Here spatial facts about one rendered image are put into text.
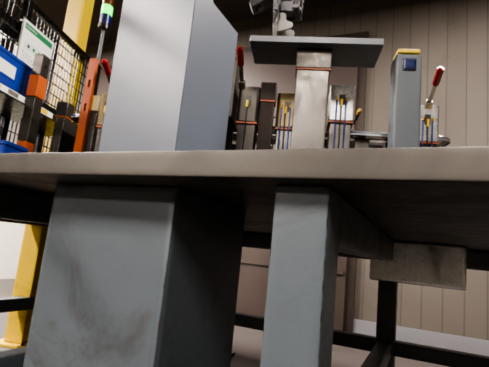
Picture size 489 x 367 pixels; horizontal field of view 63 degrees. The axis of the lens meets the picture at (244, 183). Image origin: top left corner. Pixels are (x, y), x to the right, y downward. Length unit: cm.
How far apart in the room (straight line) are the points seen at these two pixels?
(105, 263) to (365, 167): 49
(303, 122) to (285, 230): 61
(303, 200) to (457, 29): 339
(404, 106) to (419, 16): 280
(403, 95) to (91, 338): 95
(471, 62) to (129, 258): 332
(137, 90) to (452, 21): 329
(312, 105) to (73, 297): 76
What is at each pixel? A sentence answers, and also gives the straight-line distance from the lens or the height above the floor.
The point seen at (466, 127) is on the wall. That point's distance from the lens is 353.
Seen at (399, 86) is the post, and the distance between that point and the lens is 120.
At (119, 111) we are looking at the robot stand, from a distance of 90.
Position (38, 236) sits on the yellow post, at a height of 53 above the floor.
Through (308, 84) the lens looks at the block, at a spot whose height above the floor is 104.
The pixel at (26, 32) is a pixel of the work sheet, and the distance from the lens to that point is 208.
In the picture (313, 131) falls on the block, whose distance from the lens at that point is 112.
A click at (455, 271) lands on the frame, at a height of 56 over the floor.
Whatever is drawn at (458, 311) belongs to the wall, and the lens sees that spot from 336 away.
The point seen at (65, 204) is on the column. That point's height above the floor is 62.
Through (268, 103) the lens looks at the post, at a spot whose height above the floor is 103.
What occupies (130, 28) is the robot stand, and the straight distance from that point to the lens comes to 98.
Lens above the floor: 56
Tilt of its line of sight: 9 degrees up
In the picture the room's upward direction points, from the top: 6 degrees clockwise
